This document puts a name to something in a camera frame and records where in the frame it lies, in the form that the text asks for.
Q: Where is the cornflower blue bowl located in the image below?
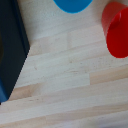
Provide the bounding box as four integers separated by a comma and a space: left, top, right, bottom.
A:
53, 0, 94, 15

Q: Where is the black open storage box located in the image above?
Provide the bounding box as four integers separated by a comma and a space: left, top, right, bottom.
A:
0, 0, 31, 105

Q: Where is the red plastic cup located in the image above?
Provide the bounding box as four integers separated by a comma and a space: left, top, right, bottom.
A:
101, 1, 128, 59

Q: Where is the blue box lid flap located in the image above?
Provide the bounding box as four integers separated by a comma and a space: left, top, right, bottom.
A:
0, 81, 9, 104

